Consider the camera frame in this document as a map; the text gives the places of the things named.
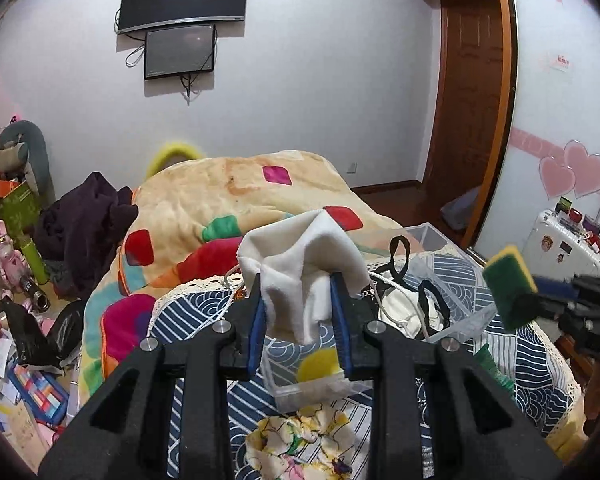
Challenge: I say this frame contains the green yellow sponge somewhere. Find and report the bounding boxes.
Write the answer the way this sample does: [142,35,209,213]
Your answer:
[482,245,538,330]

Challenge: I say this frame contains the white sliding wardrobe door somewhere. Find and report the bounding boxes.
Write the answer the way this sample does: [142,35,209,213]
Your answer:
[475,0,600,258]

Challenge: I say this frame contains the dark purple clothes pile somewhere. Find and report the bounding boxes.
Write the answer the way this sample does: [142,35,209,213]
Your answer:
[33,172,138,299]

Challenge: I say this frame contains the green bottle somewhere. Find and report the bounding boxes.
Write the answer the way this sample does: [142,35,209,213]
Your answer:
[20,235,48,285]

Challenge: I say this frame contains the pink rabbit figure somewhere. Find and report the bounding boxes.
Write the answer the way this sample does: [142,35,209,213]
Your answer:
[0,220,33,299]

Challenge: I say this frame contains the clear plastic storage box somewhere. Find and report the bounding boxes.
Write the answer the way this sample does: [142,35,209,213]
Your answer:
[261,223,496,413]

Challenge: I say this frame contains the grey plush toy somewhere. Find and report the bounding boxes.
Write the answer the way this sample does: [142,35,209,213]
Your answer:
[0,120,50,197]

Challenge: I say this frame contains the brown wooden door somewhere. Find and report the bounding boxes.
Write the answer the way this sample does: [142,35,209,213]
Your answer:
[424,0,516,248]

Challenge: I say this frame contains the colourful fleece blanket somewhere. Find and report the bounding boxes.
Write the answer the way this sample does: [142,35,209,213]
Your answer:
[79,151,398,402]

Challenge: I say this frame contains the white fleece cloth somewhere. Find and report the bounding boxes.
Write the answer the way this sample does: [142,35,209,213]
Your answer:
[237,210,370,344]

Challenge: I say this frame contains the blue patterned bed cover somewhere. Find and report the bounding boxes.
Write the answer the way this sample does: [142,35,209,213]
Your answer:
[148,275,585,479]

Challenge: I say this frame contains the yellow white plush ball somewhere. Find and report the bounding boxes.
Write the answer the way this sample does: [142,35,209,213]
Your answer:
[296,347,341,382]

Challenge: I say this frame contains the yellow plush behind blanket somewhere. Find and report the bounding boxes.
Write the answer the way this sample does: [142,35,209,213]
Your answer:
[145,141,206,180]

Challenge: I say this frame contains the floral yellow cloth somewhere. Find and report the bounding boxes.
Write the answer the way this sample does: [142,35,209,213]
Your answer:
[245,403,355,479]

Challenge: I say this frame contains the green box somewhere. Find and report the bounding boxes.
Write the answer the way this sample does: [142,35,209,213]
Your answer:
[0,182,41,240]

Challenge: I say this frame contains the black white fabric bag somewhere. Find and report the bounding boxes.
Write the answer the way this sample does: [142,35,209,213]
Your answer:
[370,235,451,340]

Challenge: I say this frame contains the small wall monitor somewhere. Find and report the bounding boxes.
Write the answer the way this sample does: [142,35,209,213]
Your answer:
[144,25,216,80]

